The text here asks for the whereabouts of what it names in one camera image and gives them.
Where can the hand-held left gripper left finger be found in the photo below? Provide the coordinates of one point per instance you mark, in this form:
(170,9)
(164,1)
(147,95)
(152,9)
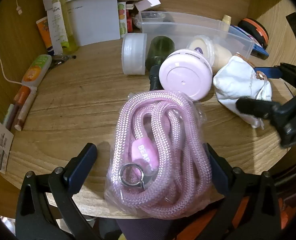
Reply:
(80,165)

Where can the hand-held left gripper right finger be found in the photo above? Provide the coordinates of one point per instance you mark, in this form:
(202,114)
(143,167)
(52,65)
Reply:
(218,172)

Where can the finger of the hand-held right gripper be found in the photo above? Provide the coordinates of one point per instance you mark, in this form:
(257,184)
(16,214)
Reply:
(265,72)
(253,106)

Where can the white cloth pouch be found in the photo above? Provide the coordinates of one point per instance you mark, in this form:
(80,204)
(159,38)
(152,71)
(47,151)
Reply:
(238,80)

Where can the pink round jar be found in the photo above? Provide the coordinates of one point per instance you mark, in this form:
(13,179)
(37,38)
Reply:
(185,77)

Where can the clear plastic bin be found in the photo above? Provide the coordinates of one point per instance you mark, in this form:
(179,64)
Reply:
(178,27)

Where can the green bottle with black nozzle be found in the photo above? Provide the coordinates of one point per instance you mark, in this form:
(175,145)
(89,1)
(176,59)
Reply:
(160,48)

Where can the wooden desktop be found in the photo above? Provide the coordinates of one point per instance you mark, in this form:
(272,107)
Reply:
(75,92)

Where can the black case with orange zipper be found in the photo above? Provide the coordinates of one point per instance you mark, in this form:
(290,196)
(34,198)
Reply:
(253,28)

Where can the cream sunscreen bottle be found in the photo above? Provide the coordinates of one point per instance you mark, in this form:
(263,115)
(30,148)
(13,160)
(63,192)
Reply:
(226,20)

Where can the cream jar with white lid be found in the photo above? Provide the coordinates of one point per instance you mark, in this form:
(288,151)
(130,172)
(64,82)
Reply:
(200,47)

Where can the cream marker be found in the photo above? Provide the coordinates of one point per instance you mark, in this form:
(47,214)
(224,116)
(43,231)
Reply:
(25,110)

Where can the brown marker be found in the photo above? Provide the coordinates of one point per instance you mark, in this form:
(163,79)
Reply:
(12,116)

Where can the pale green marker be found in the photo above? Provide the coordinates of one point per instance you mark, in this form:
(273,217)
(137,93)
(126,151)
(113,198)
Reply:
(7,115)

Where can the orange marker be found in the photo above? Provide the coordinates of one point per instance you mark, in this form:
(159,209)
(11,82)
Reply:
(21,95)

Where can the green orange lotion tube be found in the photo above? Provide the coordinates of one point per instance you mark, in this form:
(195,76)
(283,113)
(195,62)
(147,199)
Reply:
(35,70)

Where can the translucent white round container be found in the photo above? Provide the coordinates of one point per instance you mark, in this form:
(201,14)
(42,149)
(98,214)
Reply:
(134,55)

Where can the yellow green spray bottle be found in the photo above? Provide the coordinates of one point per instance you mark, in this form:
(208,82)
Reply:
(71,30)

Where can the large white paper sheet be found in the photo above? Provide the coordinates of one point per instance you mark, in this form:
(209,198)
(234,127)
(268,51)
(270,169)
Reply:
(95,17)

